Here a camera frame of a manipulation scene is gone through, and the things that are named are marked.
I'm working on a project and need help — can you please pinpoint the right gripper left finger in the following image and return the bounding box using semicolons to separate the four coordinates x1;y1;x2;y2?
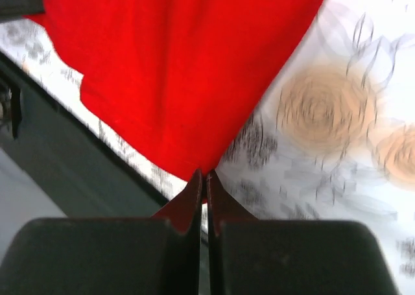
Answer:
1;171;203;294

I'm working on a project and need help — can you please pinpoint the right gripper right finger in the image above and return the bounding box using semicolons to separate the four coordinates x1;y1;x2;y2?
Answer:
206;172;398;294

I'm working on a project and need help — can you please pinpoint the red t shirt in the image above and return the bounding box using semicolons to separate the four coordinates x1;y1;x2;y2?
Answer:
34;0;323;180

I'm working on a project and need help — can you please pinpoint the floral table mat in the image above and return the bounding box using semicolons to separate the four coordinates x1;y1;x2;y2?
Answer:
1;0;414;294

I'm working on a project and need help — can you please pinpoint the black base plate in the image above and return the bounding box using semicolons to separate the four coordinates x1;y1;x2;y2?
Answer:
1;54;167;217

